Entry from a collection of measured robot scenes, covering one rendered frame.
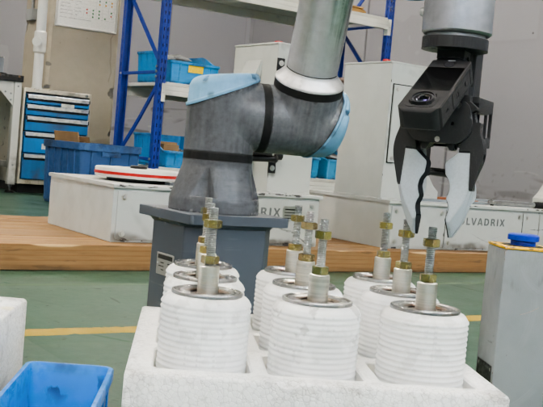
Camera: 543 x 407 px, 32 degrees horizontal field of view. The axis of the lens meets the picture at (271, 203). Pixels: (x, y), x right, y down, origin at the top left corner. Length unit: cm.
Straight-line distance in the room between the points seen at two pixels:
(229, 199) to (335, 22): 33
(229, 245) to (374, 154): 229
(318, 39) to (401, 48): 719
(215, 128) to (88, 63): 597
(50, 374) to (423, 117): 58
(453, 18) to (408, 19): 769
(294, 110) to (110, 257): 153
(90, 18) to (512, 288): 645
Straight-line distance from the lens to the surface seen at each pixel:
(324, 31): 154
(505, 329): 126
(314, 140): 159
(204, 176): 155
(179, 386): 96
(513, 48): 779
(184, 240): 152
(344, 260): 348
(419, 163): 104
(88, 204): 324
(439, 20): 104
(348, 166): 390
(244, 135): 156
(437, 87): 99
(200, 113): 156
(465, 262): 389
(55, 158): 579
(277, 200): 337
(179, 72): 617
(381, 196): 374
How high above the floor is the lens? 41
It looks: 3 degrees down
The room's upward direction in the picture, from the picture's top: 5 degrees clockwise
